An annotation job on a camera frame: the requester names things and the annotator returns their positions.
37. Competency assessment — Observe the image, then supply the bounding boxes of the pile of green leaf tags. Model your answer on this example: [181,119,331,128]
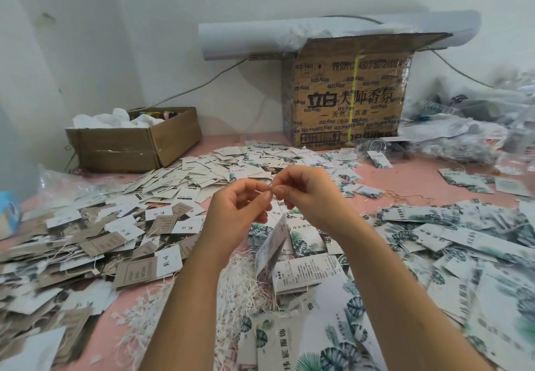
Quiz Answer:
[238,198,535,371]

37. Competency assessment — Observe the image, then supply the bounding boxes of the black cable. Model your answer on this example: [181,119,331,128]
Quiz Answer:
[142,57,250,113]

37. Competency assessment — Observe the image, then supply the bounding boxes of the white crumpled material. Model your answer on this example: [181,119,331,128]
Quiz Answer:
[70,108,166,130]

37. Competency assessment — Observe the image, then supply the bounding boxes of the pile of white strings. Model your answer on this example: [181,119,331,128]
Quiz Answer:
[113,250,277,371]

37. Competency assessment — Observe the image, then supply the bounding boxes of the large printed cardboard box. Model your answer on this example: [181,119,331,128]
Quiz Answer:
[281,32,453,151]

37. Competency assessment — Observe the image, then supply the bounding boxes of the person's left forearm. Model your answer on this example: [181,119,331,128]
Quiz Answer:
[138,253,247,371]

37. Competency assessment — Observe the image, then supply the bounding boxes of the small open cardboard box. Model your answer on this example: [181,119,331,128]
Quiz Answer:
[65,106,203,174]

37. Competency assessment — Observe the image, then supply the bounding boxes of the clear plastic bag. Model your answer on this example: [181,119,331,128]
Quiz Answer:
[35,168,103,213]

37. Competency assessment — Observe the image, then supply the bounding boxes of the heap of small tags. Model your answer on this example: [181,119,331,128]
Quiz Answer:
[117,141,387,207]

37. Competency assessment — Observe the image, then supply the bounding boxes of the white roll in plastic wrap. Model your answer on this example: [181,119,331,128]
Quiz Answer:
[198,9,483,62]

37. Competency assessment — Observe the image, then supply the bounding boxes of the person's right hand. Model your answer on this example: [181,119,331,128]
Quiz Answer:
[270,164,364,234]

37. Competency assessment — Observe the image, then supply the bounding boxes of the single white leaf print tag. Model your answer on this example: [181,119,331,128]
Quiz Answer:
[254,213,291,282]

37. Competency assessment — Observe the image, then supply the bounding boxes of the person's left hand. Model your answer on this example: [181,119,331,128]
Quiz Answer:
[199,178,274,263]

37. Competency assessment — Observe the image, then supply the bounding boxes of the heap of clear plastic bags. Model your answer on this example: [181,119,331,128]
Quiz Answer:
[401,66,535,175]

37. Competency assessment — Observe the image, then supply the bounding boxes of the pile of brown white tags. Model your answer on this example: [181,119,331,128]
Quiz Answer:
[0,193,210,371]

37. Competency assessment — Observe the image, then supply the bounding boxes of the person's right forearm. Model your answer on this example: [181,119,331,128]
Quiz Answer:
[334,216,494,371]

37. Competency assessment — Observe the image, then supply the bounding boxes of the blue tissue pack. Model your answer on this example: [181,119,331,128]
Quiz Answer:
[0,191,22,241]

